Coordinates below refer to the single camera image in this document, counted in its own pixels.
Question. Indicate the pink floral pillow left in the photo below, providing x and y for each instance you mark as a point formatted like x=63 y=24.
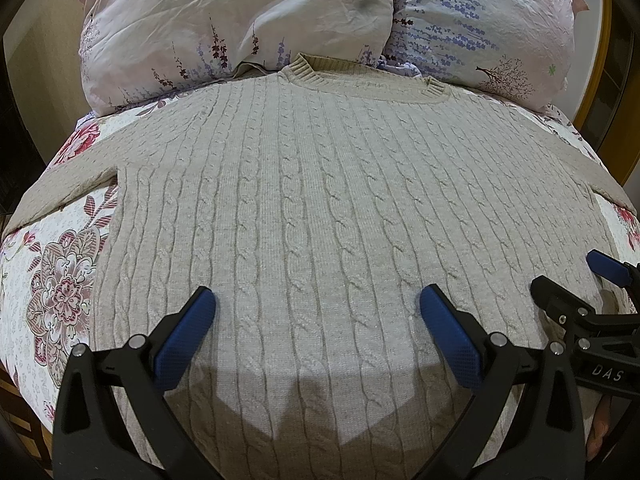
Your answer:
x=133 y=51

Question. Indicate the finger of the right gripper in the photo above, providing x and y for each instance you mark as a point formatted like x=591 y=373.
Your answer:
x=563 y=307
x=621 y=274

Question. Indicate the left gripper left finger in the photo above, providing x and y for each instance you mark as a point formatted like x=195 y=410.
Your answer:
x=90 y=438

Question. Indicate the pink lavender pillow right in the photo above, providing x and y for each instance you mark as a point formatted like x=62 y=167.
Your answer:
x=519 y=49

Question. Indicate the beige cable knit sweater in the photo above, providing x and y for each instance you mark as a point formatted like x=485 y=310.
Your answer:
x=316 y=203

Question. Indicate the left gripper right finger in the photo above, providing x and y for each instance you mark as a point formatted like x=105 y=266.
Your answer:
x=545 y=439

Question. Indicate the wooden bed headboard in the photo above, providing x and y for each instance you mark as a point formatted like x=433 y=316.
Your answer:
x=602 y=97

